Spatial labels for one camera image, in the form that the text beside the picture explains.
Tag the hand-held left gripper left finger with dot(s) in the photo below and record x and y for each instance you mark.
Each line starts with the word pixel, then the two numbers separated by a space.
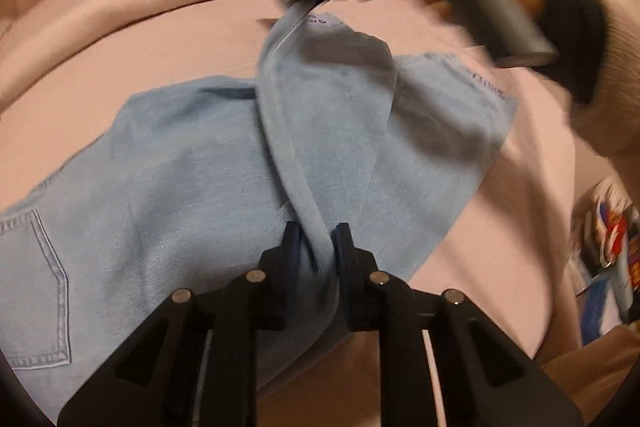
pixel 291 252

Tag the pink bed sheet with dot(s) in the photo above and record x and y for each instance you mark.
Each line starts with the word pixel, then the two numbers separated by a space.
pixel 75 72

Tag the red and white printed bag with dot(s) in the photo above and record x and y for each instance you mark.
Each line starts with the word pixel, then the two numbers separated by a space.
pixel 617 237

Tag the blue box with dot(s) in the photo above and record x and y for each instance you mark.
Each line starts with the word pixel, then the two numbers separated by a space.
pixel 597 312

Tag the light blue denim pants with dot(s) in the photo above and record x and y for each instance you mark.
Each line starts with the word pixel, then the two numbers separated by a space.
pixel 175 182

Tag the person's tan trouser leg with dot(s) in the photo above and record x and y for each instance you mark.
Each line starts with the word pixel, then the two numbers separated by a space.
pixel 590 372

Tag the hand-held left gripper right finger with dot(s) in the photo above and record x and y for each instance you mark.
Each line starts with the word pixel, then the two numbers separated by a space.
pixel 342 252

